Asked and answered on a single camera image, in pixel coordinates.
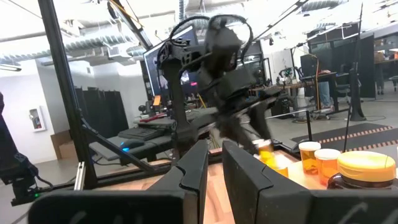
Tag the small orange pill vial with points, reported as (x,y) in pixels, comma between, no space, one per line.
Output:
(265,152)

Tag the black partition cabinets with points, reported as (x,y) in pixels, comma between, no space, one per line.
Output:
(342,53)

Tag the white wall cabinet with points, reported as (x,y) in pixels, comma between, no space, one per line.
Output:
(37,119)

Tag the red hand tool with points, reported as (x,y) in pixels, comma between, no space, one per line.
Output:
(154,117)

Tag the yellow-capped fish oil bottle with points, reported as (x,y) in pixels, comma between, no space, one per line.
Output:
(367,168)

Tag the black aluminium rig frame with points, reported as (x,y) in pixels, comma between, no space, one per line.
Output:
(59,62)

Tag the large computer monitor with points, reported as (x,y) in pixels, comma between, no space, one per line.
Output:
(152,62)

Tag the black computer mouse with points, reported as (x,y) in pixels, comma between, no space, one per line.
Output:
(132,143)

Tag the black floor stand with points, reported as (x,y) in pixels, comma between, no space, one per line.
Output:
(356,93)

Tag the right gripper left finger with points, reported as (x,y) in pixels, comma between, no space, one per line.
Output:
(124,208)

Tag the black desk top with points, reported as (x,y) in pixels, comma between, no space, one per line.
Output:
(155,123)

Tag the person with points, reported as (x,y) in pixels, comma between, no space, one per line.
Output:
(325,91)

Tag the dark grey computer desk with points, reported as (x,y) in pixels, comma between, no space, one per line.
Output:
(105,149)

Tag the brown cardboard box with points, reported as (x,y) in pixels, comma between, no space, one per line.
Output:
(63,144)

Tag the orange sticky note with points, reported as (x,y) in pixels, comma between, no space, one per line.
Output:
(157,100)

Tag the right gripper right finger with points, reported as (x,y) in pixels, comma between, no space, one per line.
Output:
(280,208)

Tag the silver ventilation duct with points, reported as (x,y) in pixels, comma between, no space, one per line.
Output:
(93,43)

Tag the black wall panels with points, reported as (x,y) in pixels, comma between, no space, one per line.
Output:
(102,112)

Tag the black backlit keyboard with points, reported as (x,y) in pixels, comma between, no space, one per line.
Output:
(140,133)

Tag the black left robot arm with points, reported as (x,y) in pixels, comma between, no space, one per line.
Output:
(178,93)

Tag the black mat with orange stripes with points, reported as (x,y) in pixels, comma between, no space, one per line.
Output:
(342,132)

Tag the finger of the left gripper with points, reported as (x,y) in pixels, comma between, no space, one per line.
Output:
(261,121)
(233,132)

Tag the wooden workbench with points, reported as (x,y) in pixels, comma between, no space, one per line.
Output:
(295,84)

